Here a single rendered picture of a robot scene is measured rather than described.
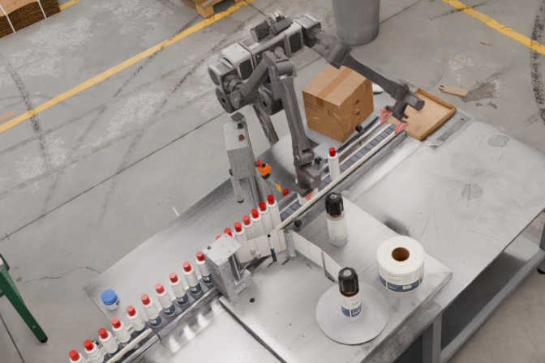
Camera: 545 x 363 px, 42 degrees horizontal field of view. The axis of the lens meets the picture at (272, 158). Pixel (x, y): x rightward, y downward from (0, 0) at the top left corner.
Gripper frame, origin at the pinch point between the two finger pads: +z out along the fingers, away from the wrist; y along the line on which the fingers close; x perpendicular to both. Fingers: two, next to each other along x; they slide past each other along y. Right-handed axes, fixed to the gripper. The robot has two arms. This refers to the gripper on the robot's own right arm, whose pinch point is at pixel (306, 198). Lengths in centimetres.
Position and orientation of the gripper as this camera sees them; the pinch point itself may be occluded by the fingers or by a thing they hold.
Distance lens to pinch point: 315.9
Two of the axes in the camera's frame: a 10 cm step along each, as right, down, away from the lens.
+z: 1.6, 7.1, 6.8
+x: -6.6, -4.4, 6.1
